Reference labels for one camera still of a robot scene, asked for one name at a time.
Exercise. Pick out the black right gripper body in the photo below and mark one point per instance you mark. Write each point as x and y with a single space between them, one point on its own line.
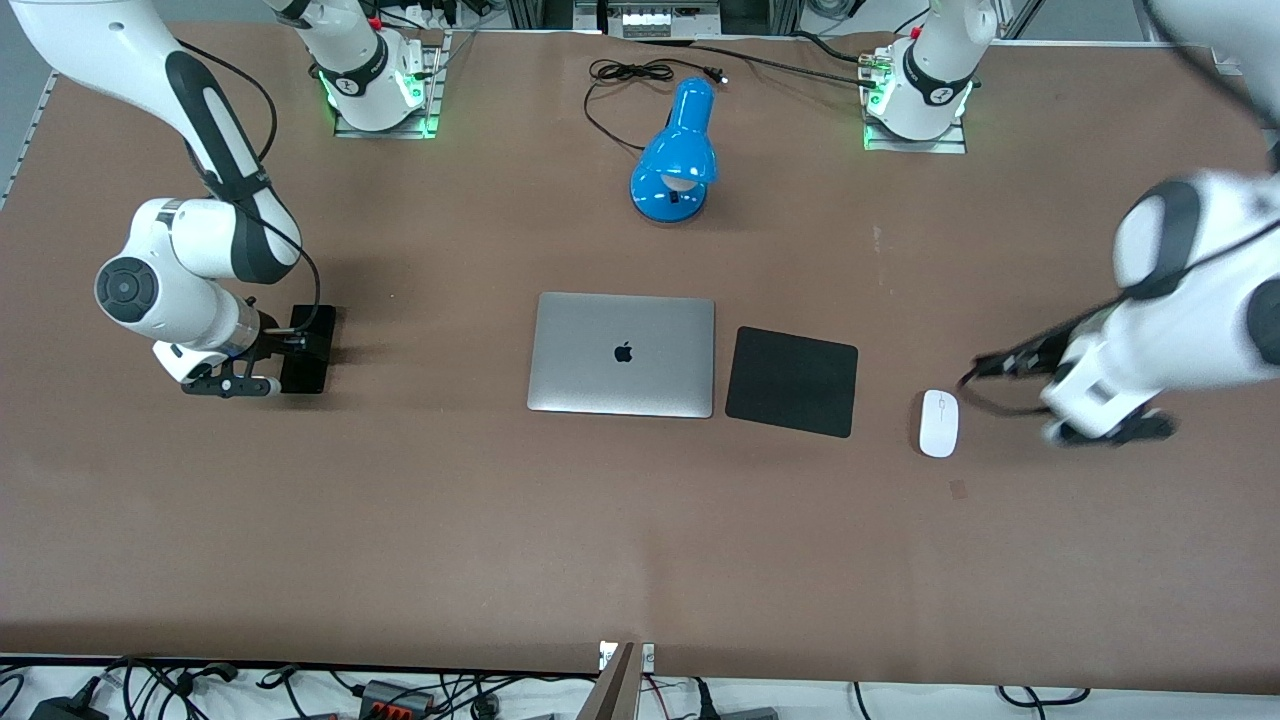
272 340

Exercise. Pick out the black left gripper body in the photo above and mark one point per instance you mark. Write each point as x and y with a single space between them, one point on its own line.
1040 351

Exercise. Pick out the black smartphone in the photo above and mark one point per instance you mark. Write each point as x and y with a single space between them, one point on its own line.
305 372

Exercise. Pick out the white computer mouse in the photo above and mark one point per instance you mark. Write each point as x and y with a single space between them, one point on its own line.
939 424

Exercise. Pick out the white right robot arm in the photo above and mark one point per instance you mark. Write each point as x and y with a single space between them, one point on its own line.
130 50

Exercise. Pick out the black mouse pad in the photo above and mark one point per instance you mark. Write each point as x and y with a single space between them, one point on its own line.
791 381

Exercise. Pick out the silver closed laptop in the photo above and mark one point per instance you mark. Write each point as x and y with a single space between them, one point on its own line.
622 355

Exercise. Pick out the grey box with orange connectors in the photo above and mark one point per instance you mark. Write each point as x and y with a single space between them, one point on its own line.
398 700

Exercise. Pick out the blue desk lamp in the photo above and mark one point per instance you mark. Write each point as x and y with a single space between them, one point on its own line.
678 150

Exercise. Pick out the black power adapter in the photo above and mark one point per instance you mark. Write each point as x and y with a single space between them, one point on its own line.
65 708

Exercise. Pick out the white power strip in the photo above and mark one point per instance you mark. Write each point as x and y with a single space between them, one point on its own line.
665 22

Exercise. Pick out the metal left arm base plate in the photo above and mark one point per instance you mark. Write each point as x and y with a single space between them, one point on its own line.
955 142

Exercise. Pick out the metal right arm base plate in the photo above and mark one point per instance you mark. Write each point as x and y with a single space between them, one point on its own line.
425 120

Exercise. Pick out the aluminium table edge rail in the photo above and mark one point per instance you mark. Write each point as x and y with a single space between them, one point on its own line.
25 140

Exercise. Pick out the metal mounting bracket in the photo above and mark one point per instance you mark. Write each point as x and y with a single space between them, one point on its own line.
647 657

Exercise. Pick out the wooden post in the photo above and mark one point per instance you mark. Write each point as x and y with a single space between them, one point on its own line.
612 690

